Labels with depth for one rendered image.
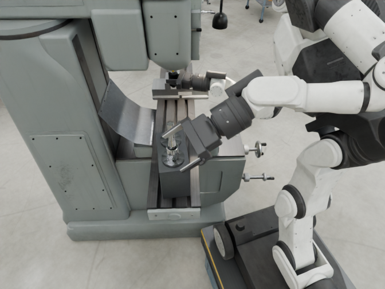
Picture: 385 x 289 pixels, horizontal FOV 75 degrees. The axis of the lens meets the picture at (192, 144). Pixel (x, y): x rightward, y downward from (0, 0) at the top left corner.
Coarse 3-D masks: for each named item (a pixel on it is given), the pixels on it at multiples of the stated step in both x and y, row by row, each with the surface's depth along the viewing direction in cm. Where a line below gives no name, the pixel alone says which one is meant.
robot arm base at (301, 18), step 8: (288, 0) 64; (296, 0) 61; (304, 0) 58; (312, 0) 59; (288, 8) 66; (296, 8) 63; (304, 8) 60; (312, 8) 59; (296, 16) 65; (304, 16) 62; (312, 16) 61; (296, 24) 67; (304, 24) 64; (312, 24) 62; (312, 32) 63
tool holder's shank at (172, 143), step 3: (168, 123) 86; (171, 123) 86; (168, 126) 85; (171, 126) 85; (168, 129) 86; (171, 135) 88; (174, 135) 90; (168, 138) 90; (171, 138) 89; (174, 138) 90; (168, 141) 91; (171, 141) 90; (174, 141) 91; (168, 144) 92; (171, 144) 91; (174, 144) 92; (171, 147) 93
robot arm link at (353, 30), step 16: (352, 0) 55; (336, 16) 56; (352, 16) 55; (368, 16) 54; (336, 32) 57; (352, 32) 55; (368, 32) 53; (384, 32) 52; (352, 48) 56; (368, 48) 53; (384, 48) 51; (368, 64) 54; (384, 64) 49; (384, 80) 49
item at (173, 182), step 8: (160, 136) 106; (176, 136) 106; (160, 144) 104; (184, 144) 104; (160, 152) 102; (184, 152) 102; (160, 160) 99; (168, 160) 97; (176, 160) 97; (184, 160) 99; (160, 168) 96; (168, 168) 96; (176, 168) 96; (160, 176) 96; (168, 176) 97; (176, 176) 98; (184, 176) 98; (160, 184) 100; (168, 184) 101; (176, 184) 101; (184, 184) 102; (168, 192) 105; (176, 192) 106; (184, 192) 106
